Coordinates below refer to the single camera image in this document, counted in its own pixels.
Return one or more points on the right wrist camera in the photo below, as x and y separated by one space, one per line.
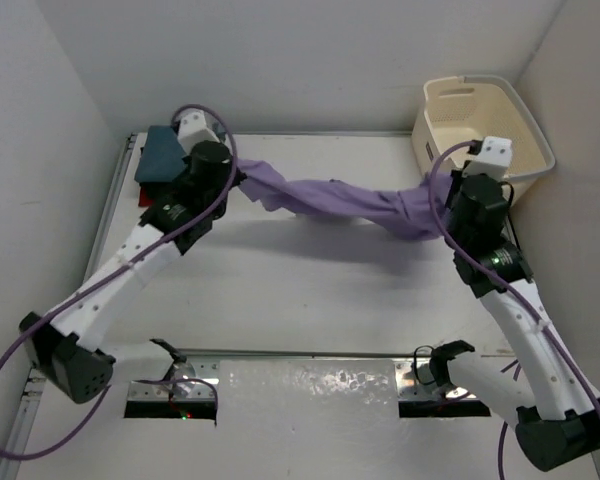
491 156

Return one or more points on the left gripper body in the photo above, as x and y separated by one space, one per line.
228 172

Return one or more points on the purple t-shirt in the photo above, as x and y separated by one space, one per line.
405 214

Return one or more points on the black t-shirt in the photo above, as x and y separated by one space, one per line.
153 190

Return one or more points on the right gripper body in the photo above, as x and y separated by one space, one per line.
455 186

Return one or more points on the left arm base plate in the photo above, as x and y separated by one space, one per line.
198 380

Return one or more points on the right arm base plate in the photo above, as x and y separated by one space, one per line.
414 383

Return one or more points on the cream laundry basket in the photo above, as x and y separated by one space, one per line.
462 108

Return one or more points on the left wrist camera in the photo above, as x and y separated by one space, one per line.
193 129

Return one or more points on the red t-shirt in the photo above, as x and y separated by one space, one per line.
144 200

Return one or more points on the blue-grey t-shirt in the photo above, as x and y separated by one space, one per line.
162 156

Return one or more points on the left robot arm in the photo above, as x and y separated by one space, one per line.
70 350

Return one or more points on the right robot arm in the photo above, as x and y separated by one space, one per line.
556 416

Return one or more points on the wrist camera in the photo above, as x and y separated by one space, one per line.
193 129
491 156

